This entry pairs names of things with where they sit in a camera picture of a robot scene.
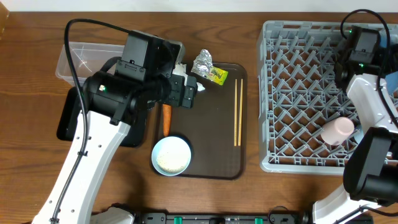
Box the dark brown serving tray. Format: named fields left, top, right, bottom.
left=170, top=63, right=247, bottom=180

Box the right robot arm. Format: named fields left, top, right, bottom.
left=308, top=26, right=397, bottom=224

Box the light blue cup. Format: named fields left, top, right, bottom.
left=353, top=124, right=364, bottom=143

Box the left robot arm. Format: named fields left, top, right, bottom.
left=34, top=31, right=197, bottom=223

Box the aluminium foil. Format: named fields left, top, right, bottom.
left=191, top=49, right=213, bottom=77

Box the blue plate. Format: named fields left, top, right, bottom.
left=385, top=72, right=398, bottom=95

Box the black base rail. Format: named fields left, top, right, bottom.
left=133, top=206, right=313, bottom=224

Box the black tray bin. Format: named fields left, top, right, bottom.
left=57, top=86, right=148, bottom=147

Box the clear plastic bin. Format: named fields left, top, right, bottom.
left=55, top=42, right=124, bottom=86

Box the pink cup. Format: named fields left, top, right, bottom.
left=320, top=117, right=354, bottom=146

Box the grey dishwasher rack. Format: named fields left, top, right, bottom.
left=257, top=21, right=360, bottom=175

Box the yellow green snack wrapper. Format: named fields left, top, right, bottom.
left=208, top=67, right=228, bottom=86

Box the orange carrot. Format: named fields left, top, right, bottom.
left=162, top=104, right=172, bottom=137

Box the light blue rice bowl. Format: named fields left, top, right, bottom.
left=151, top=136, right=192, bottom=176

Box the white tissue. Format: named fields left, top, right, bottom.
left=172, top=63, right=205, bottom=91

